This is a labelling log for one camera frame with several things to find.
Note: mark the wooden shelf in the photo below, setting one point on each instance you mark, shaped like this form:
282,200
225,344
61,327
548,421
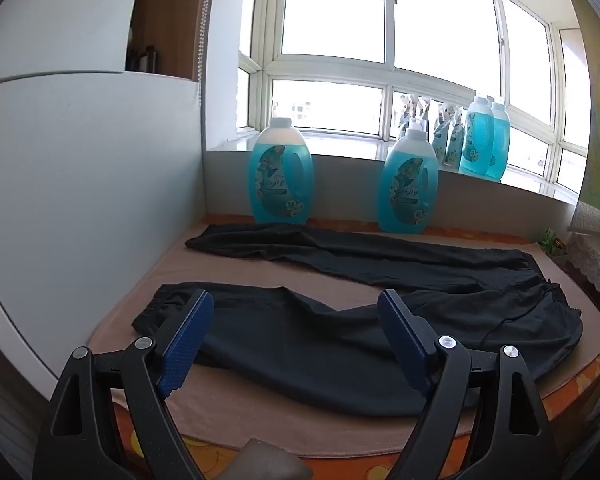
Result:
175,20

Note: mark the black pants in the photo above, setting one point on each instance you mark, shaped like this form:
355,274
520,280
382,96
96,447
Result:
305,340

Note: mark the blue detergent bottle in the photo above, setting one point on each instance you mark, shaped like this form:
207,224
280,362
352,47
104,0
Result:
407,185
280,180
501,145
476,140

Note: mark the dark bottle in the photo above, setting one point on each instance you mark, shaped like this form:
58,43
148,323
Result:
150,60

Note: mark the small green item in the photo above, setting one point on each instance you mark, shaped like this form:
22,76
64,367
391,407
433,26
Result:
550,241

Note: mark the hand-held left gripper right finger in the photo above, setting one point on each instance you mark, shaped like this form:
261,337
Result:
400,330

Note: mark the white window sill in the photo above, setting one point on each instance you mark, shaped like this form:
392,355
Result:
350,147

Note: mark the row of spray bottles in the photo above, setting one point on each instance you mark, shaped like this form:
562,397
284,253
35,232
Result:
442,130

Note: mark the white cabinet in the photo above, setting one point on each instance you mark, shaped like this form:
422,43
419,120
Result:
80,185

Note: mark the grey brown cloth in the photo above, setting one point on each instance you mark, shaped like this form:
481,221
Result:
265,460

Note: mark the orange floral sheet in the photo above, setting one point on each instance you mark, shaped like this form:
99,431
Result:
577,385

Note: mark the white lace cloth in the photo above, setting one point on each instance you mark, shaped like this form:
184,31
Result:
592,255

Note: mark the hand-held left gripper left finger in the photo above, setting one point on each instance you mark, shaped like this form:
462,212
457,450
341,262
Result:
190,340

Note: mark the white framed window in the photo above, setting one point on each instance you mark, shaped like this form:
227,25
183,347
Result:
387,75

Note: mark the tan blanket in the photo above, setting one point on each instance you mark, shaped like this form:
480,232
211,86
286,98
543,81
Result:
285,274

